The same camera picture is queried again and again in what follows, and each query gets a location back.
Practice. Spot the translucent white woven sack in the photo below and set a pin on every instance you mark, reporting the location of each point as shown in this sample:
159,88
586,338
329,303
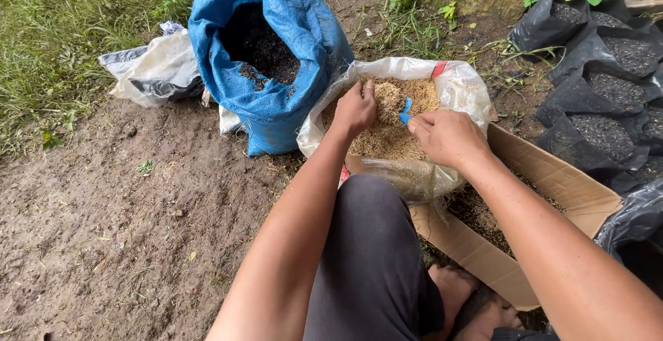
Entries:
466,92

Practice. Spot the large black plastic bag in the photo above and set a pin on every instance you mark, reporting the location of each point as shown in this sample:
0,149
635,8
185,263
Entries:
634,227

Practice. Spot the pale wooden plank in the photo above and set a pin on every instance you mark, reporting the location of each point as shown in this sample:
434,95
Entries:
645,1

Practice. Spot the person's left hand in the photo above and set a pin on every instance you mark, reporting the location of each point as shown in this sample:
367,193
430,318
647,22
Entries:
353,113

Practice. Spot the small blue plastic scoop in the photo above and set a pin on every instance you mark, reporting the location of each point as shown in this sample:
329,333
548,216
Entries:
405,110

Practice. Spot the person's bare foot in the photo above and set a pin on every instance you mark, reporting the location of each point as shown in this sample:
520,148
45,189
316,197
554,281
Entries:
453,286
492,323

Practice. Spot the blue woven sack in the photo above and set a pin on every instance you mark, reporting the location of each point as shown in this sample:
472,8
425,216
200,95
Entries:
290,108

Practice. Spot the black charred husks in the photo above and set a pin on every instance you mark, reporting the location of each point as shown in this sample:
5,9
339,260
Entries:
264,51

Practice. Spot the person's right hand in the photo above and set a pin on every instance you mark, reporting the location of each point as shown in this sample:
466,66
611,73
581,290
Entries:
451,138

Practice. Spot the row of filled black polybags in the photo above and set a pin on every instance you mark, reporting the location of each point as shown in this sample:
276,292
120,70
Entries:
611,92

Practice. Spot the person's right fingers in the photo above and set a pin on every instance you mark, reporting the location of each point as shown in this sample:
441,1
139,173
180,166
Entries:
422,122

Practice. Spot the person's left fingers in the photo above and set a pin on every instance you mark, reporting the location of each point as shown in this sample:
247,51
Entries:
366,92

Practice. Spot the brown cardboard box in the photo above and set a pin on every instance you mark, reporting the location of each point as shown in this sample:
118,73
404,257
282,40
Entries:
549,180

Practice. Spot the small white plastic bag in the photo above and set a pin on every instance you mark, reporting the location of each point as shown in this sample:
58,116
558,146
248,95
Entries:
228,119

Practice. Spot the tan rice husks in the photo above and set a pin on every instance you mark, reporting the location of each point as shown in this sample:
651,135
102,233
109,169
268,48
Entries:
388,134

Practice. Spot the dark husk mix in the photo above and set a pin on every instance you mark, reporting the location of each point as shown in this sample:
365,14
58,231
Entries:
474,216

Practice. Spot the crumpled white plastic bag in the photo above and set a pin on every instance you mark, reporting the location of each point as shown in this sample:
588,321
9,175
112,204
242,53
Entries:
155,72

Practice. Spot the person's grey trouser leg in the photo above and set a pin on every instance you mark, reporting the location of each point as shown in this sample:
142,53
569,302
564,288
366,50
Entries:
367,263

